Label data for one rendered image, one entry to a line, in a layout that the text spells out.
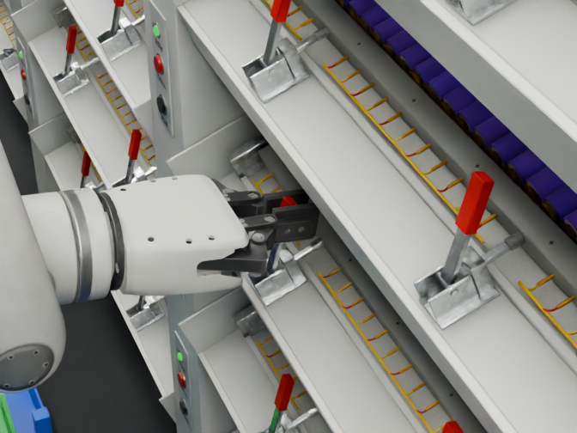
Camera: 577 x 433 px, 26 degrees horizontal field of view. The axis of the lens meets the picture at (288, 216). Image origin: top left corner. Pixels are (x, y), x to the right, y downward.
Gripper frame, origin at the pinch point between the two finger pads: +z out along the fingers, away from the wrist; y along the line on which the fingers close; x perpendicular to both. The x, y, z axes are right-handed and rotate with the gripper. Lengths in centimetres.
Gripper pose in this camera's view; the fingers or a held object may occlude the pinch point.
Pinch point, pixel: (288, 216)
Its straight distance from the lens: 100.7
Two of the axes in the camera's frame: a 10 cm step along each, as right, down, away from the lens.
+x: 1.3, -8.2, -5.6
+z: 9.1, -1.3, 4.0
